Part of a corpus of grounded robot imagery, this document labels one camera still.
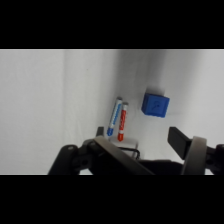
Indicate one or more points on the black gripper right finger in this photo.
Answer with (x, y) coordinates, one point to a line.
(180, 141)

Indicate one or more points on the blue capped white marker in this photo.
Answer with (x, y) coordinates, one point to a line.
(114, 116)

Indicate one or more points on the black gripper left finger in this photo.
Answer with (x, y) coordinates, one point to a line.
(100, 156)

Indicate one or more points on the red capped white marker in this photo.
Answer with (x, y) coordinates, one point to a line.
(122, 122)

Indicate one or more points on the blue cube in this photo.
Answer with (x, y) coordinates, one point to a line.
(155, 105)

